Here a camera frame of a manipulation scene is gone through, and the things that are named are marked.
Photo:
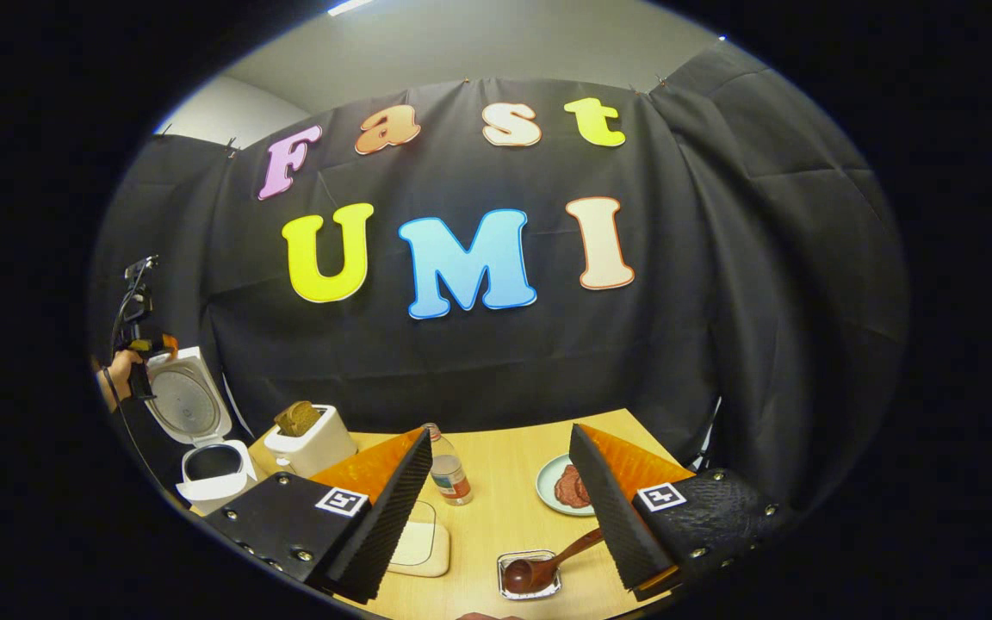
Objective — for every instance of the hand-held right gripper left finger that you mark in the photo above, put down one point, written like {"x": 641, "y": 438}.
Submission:
{"x": 393, "y": 517}

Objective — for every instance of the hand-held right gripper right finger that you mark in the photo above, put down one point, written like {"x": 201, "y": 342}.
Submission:
{"x": 612, "y": 508}

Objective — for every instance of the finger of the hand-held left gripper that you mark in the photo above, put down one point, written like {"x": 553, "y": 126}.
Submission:
{"x": 160, "y": 345}

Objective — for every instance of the clear box of rice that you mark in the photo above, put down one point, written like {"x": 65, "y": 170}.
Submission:
{"x": 423, "y": 542}

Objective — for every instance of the white rice cooker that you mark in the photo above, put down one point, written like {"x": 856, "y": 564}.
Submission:
{"x": 203, "y": 405}

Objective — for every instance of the brown wooden spoon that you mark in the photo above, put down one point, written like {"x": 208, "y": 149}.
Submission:
{"x": 548, "y": 568}

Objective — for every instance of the red meat slice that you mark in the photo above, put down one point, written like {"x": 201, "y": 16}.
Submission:
{"x": 584, "y": 491}
{"x": 567, "y": 486}

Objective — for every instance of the clear plastic water bottle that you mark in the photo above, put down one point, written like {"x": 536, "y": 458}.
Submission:
{"x": 449, "y": 474}

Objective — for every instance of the pale green plate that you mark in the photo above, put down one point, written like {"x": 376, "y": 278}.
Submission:
{"x": 546, "y": 482}

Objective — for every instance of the white toaster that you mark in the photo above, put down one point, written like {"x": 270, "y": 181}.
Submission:
{"x": 315, "y": 448}

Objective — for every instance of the brown bread slice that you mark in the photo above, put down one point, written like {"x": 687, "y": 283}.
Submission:
{"x": 298, "y": 418}

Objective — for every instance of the black backdrop cloth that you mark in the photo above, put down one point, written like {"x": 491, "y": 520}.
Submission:
{"x": 677, "y": 301}

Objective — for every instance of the long ceiling light panel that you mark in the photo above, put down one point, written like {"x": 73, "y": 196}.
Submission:
{"x": 350, "y": 7}

